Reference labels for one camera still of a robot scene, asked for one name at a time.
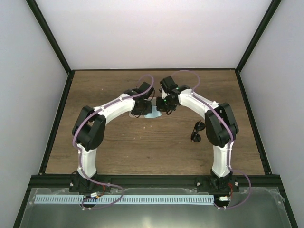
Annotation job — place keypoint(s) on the black frame post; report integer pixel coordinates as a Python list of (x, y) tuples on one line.
[(48, 33), (274, 4)]

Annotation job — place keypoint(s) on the black sunglasses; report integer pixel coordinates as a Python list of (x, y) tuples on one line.
[(195, 136)]

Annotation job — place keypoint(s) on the pink glasses case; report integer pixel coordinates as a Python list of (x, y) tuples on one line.
[(133, 115)]

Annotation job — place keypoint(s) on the light blue cleaning cloth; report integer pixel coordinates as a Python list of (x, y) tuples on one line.
[(154, 113)]

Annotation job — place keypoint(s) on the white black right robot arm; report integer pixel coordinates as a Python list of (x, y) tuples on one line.
[(220, 125)]

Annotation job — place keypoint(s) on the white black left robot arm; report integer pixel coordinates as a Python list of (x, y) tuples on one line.
[(89, 129)]

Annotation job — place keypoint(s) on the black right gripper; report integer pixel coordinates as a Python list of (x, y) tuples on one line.
[(160, 108)]

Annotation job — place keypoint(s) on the black left table rail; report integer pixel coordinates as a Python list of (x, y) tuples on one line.
[(56, 123)]

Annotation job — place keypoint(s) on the black left frame post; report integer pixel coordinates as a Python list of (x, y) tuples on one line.
[(48, 33)]

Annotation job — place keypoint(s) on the black right table rail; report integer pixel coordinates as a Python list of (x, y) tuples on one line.
[(256, 134)]

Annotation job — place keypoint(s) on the black table rail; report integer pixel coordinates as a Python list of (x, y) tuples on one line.
[(56, 123), (256, 134)]

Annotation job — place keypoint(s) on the black front mounting rail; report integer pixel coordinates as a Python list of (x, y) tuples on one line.
[(200, 183)]

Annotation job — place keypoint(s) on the light blue slotted cable duct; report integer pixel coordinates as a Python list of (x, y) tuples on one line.
[(127, 199)]

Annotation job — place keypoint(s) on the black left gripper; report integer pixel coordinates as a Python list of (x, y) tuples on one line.
[(147, 109)]

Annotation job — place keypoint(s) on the black right frame post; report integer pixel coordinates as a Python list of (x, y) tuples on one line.
[(274, 4)]

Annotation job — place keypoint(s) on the metal front tray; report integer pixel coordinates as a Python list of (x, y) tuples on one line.
[(254, 208)]

